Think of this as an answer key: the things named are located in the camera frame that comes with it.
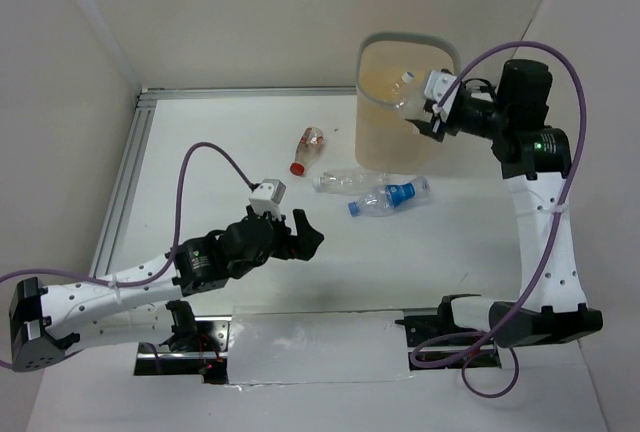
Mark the capless clear bottle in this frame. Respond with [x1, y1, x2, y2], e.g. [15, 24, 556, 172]
[397, 83, 434, 122]

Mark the clear bottle front white cap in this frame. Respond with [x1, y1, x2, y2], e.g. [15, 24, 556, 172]
[376, 70, 421, 105]

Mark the small red-capped bottle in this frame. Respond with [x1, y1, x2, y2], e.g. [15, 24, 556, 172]
[289, 127, 324, 176]

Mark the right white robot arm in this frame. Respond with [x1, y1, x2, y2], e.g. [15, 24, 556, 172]
[411, 59, 603, 348]

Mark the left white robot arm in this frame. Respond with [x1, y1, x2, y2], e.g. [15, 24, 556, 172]
[5, 209, 324, 372]

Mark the clear bottle near bin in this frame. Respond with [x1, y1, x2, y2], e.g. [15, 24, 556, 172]
[312, 168, 390, 196]

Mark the beige mesh waste bin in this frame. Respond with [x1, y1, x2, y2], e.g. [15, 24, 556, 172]
[355, 32, 459, 175]

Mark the blue-labelled blue-capped bottle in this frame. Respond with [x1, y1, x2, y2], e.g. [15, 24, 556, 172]
[348, 177, 431, 217]

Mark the glossy white tape sheet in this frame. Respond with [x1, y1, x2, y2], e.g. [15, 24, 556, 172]
[227, 311, 410, 386]

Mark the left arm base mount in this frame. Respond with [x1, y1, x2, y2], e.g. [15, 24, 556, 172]
[133, 301, 232, 385]

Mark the aluminium frame rail left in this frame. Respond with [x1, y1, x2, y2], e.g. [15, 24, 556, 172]
[89, 89, 157, 279]

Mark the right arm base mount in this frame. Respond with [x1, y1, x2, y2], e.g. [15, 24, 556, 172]
[394, 307, 501, 369]

